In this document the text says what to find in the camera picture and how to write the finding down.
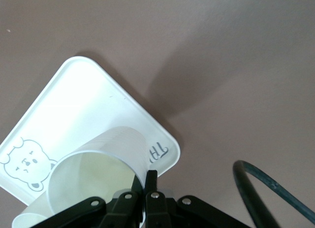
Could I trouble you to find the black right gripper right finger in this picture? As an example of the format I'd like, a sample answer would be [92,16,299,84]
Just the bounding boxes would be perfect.
[144,170,171,228]

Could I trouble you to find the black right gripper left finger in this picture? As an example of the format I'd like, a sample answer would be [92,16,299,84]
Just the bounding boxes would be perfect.
[100,175,143,228]

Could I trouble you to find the white plastic cup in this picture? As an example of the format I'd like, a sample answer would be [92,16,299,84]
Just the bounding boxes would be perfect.
[48,126,151,224]
[12,192,57,228]

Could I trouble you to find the cream tray with bear print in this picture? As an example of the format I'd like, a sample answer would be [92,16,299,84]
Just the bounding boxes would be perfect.
[0,56,181,206]

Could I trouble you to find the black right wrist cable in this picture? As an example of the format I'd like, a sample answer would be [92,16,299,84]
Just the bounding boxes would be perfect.
[232,160,315,228]

